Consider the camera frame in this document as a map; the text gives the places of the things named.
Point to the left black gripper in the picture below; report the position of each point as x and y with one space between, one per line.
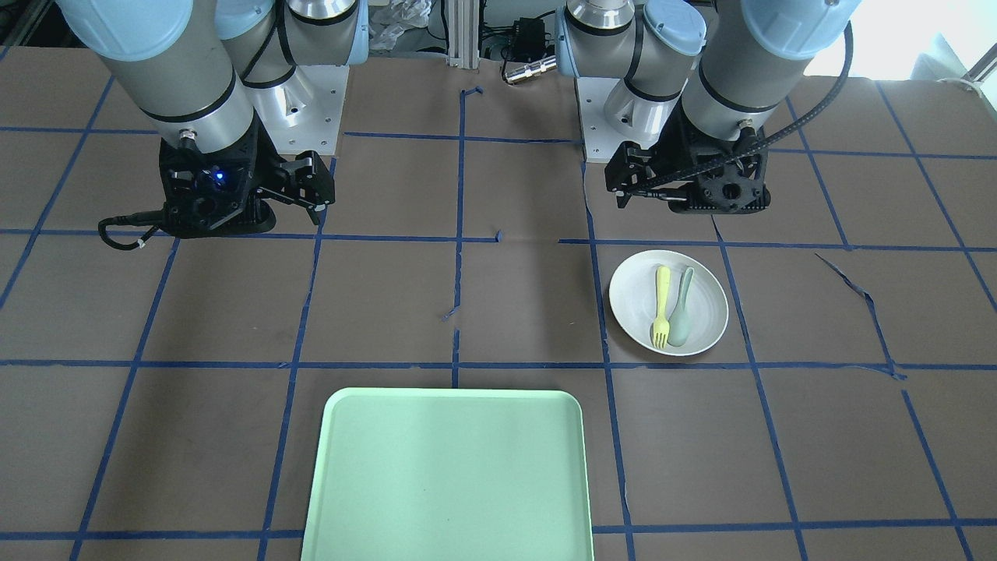
671 153

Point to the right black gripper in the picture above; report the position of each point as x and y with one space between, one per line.
259 166

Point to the white round plate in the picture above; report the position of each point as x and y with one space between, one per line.
632 300

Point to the yellow plastic fork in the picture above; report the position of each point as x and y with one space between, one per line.
660 329

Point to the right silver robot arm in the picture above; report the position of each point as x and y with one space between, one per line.
216 78

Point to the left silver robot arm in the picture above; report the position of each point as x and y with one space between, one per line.
694 90

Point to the silver metal cylinder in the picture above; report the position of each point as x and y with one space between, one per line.
530 70

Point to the pale green plastic spoon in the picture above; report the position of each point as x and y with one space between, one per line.
680 319

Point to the black power adapter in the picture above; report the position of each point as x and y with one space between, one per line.
528 42

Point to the light green tray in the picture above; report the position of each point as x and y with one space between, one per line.
449 474

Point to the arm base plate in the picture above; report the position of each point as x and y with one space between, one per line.
305 112
601 139

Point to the aluminium frame post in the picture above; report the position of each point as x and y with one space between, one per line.
462 27

